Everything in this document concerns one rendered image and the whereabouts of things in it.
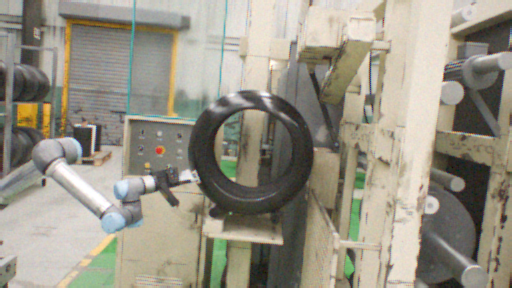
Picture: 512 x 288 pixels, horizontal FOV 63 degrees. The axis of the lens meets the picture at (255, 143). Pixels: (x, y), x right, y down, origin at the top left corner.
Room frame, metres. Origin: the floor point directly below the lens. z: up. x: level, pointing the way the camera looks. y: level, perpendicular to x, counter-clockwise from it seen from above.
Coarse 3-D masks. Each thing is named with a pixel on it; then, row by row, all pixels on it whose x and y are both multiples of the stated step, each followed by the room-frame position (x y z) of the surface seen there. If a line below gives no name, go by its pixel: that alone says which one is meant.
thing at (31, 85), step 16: (32, 48) 5.71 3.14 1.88; (48, 48) 5.74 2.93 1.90; (0, 64) 4.59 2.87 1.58; (16, 64) 5.04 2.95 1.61; (0, 80) 5.36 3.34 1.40; (16, 80) 4.67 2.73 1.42; (32, 80) 5.08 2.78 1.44; (48, 80) 5.59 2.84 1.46; (0, 96) 4.59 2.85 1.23; (16, 96) 4.79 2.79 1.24; (32, 96) 5.18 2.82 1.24; (0, 128) 4.73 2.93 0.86; (16, 128) 5.38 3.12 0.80; (32, 128) 5.52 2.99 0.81; (0, 144) 4.57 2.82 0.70; (16, 144) 4.70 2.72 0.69; (32, 144) 5.19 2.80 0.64; (0, 160) 4.57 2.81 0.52; (16, 160) 4.73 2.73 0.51; (0, 176) 4.50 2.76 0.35
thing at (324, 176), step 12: (324, 156) 2.12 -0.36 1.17; (336, 156) 2.12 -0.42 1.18; (312, 168) 2.12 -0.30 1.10; (324, 168) 2.12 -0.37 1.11; (336, 168) 2.12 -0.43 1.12; (312, 180) 2.12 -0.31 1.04; (324, 180) 2.12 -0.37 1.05; (336, 180) 2.11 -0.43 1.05; (324, 192) 2.12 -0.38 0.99; (336, 192) 2.11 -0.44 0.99; (324, 204) 2.12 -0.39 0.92
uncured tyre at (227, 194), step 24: (240, 96) 1.84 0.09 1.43; (264, 96) 1.84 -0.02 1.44; (216, 120) 1.82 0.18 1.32; (288, 120) 1.82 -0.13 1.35; (192, 144) 1.85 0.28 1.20; (312, 144) 1.85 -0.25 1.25; (192, 168) 1.85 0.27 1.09; (216, 168) 2.10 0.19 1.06; (288, 168) 2.09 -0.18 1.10; (216, 192) 1.82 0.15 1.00; (240, 192) 2.09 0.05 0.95; (264, 192) 2.09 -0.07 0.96; (288, 192) 1.82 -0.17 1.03
